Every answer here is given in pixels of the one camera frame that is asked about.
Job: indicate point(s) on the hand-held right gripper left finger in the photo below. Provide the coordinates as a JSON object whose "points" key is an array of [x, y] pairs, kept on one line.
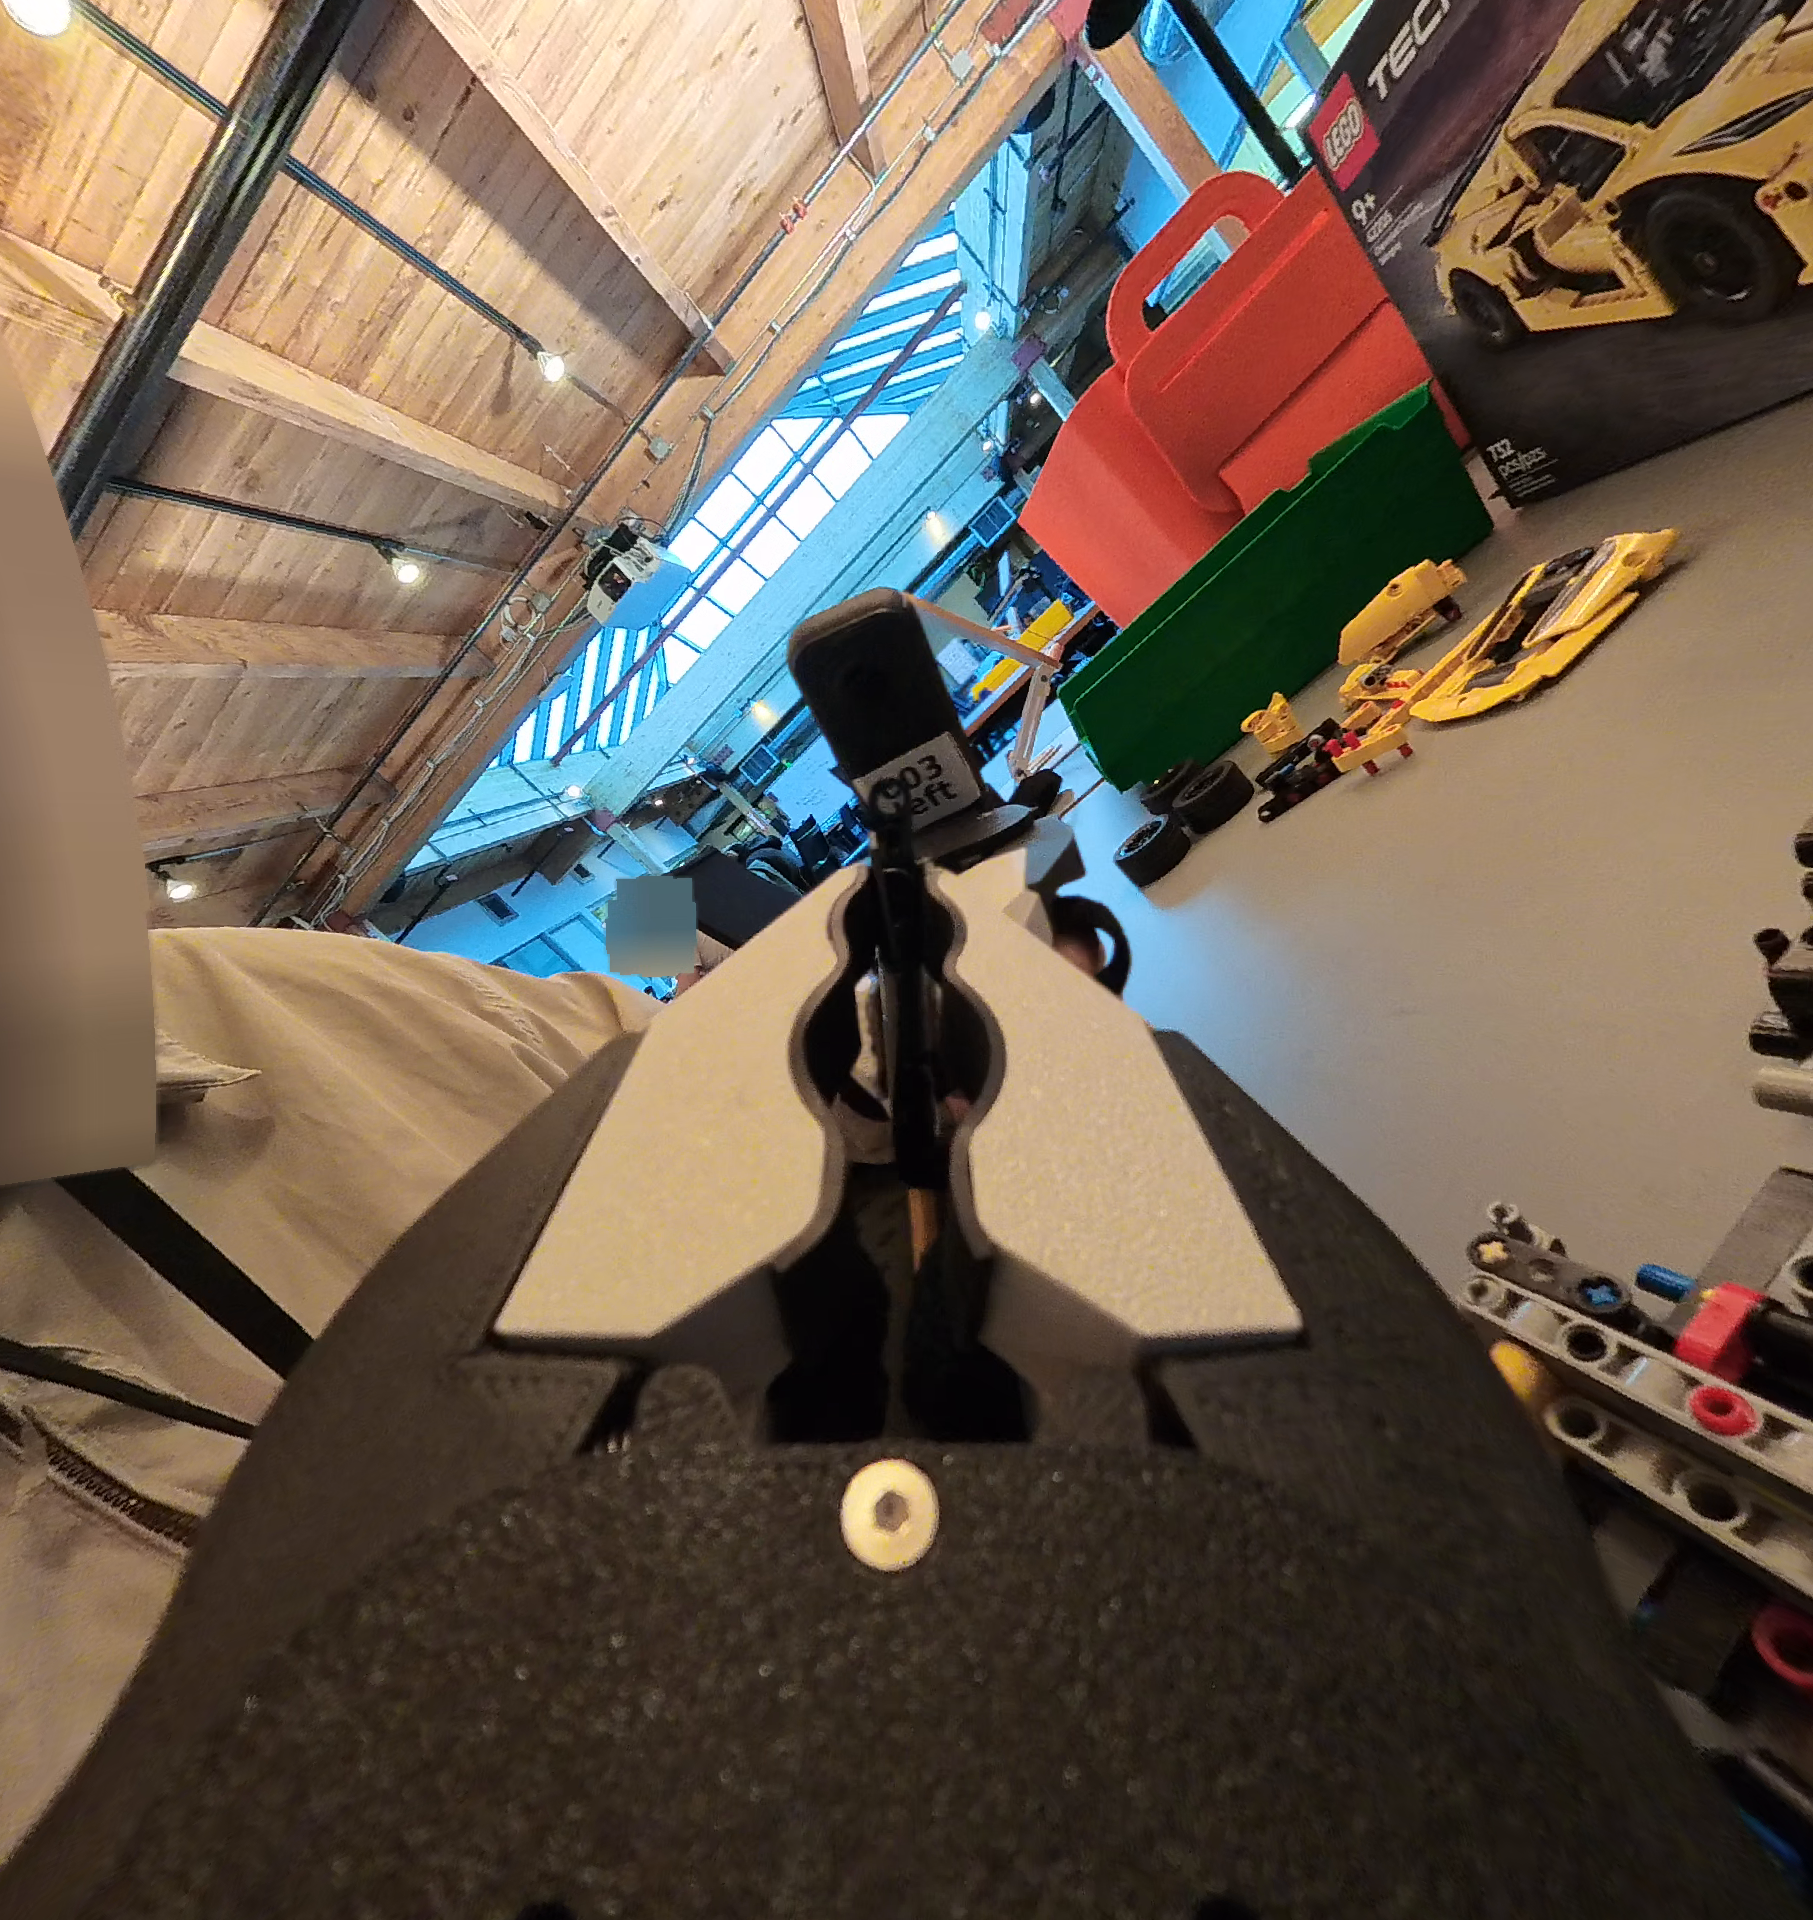
{"points": [[667, 1184]]}

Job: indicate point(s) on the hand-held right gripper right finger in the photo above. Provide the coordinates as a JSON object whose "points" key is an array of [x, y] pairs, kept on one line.
{"points": [[1131, 1184]]}

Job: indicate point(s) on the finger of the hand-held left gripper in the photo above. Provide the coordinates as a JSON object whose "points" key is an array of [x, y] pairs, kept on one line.
{"points": [[1049, 878]]}

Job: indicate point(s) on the black toy car chassis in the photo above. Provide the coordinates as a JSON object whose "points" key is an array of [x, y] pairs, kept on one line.
{"points": [[1715, 1425]]}

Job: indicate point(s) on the person's left hand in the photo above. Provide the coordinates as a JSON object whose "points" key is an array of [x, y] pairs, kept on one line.
{"points": [[1089, 954]]}

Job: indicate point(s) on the tan board white stand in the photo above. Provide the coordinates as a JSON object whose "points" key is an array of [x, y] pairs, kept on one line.
{"points": [[997, 630]]}

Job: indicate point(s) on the yellow storage bin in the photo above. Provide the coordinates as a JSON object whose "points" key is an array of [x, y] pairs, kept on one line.
{"points": [[1040, 630]]}

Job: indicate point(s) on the black toy subassembly red pins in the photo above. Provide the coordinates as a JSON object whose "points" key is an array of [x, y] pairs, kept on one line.
{"points": [[1303, 772]]}

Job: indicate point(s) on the green plastic bin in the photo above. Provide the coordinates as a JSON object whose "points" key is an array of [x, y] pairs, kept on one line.
{"points": [[1268, 614]]}

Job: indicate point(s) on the yellow toy beam red pins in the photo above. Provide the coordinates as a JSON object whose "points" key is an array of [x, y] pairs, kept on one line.
{"points": [[1371, 742]]}

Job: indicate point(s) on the person's beige jacket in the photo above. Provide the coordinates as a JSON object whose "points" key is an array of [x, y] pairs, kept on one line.
{"points": [[322, 1124]]}

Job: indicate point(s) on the red plastic bin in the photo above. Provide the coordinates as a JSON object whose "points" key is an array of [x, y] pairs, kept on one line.
{"points": [[1222, 405]]}

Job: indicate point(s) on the yellow toy hood section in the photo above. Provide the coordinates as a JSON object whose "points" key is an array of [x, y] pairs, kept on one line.
{"points": [[1402, 609]]}

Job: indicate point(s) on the yellow toy car side panel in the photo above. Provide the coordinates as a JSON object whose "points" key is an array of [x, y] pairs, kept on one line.
{"points": [[1551, 623]]}

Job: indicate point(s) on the dark toy set box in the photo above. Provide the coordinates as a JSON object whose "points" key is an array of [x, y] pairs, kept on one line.
{"points": [[1595, 224]]}

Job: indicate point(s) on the small yellow toy bracket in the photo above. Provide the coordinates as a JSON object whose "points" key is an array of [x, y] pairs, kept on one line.
{"points": [[1271, 723]]}

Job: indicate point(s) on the grey wall-mounted device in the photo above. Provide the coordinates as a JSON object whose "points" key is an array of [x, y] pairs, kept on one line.
{"points": [[625, 572]]}

